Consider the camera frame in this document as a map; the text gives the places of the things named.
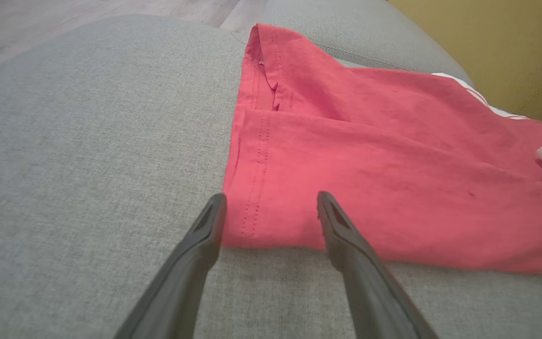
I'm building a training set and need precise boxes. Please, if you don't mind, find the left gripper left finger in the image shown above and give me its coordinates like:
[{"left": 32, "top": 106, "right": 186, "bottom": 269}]
[{"left": 113, "top": 193, "right": 227, "bottom": 339}]

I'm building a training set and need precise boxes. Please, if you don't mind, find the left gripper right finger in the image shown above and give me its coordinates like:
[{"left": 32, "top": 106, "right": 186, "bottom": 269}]
[{"left": 317, "top": 191, "right": 438, "bottom": 339}]

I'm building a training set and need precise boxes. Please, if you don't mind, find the red basketball jersey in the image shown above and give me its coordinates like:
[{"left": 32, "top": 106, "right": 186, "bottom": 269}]
[{"left": 222, "top": 24, "right": 542, "bottom": 275}]

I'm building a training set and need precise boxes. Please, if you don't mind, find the large grey sofa seat cushion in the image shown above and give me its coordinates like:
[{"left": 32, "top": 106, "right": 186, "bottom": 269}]
[{"left": 0, "top": 14, "right": 542, "bottom": 339}]

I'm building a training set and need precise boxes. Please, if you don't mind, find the wide yellow sofa back cushion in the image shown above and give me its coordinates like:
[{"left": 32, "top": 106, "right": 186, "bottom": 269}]
[{"left": 389, "top": 0, "right": 542, "bottom": 138}]

